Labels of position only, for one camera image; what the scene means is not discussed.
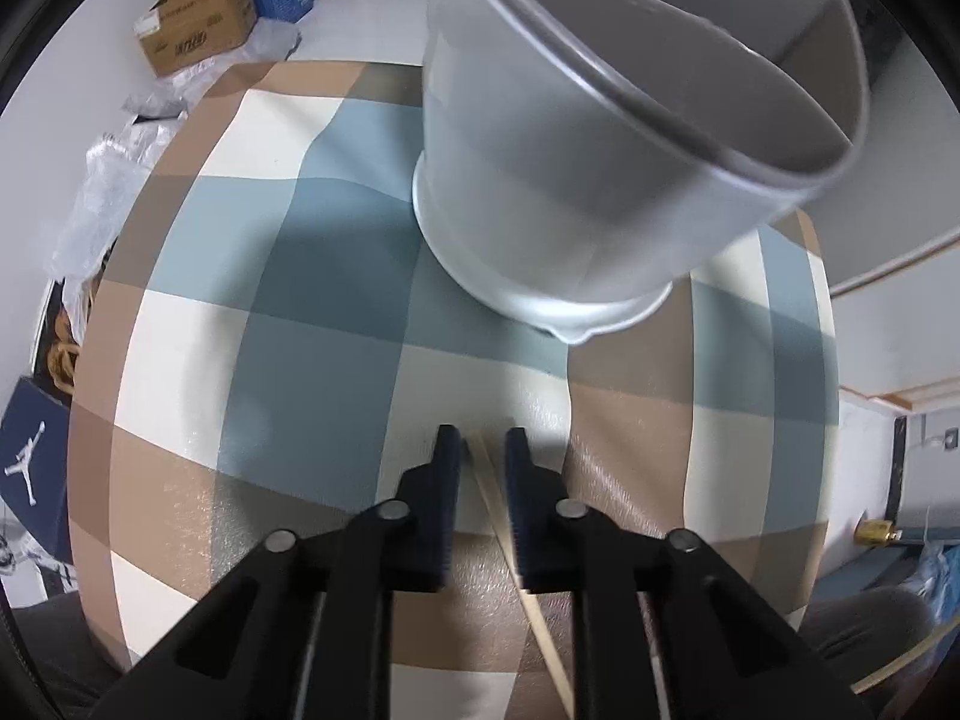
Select white oval utensil holder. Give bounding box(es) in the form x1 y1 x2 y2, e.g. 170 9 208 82
411 0 871 346

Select brown cardboard box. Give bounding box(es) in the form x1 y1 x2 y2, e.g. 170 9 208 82
133 0 260 77

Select brown shoes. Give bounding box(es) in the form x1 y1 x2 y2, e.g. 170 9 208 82
41 277 98 391

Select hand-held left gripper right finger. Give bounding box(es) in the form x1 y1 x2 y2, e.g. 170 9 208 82
504 426 875 720

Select blue plastic bag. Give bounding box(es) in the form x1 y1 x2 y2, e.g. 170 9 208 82
915 532 960 616

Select person's right leg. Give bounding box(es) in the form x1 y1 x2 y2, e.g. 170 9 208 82
799 585 938 720

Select wooden chopstick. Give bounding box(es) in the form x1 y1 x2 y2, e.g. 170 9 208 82
465 431 575 720

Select clear plastic bags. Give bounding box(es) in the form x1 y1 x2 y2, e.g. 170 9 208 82
45 116 188 301

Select dark blue shoe box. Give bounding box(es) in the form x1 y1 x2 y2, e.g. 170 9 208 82
0 376 76 563

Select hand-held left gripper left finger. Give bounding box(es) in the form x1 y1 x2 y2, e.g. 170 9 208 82
97 424 466 720

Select checkered tablecloth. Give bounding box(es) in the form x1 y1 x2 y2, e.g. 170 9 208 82
66 60 839 720

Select grey mailer bags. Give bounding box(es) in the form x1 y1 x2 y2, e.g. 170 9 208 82
124 19 301 121

